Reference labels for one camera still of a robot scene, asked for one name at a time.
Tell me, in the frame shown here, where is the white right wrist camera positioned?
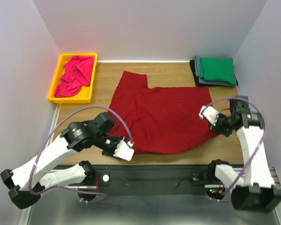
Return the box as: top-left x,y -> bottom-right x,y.
199,105 -> 220,126

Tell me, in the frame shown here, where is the yellow plastic bin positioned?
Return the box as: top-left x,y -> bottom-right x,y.
48,53 -> 97,104

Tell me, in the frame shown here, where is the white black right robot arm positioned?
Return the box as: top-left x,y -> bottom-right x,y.
199,96 -> 281,213

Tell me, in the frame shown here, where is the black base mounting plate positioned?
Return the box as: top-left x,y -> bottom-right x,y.
67,165 -> 235,196

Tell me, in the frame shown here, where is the dark red t-shirt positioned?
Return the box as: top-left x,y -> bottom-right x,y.
109,71 -> 218,154

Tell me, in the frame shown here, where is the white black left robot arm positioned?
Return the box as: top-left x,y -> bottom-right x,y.
0,112 -> 133,209

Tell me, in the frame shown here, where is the folded green t-shirt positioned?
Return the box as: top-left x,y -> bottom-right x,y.
200,58 -> 237,86

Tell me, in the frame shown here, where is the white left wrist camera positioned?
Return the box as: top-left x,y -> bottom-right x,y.
113,137 -> 134,161

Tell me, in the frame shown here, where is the folded black t-shirt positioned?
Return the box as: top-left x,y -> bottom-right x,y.
189,60 -> 234,87

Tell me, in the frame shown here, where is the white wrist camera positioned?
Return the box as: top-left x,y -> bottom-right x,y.
113,137 -> 134,161
199,105 -> 220,126

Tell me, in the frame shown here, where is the aluminium extrusion rail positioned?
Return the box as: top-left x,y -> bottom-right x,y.
49,167 -> 281,187

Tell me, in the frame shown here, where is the pink t-shirt in bin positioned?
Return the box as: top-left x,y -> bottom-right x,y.
54,55 -> 95,98

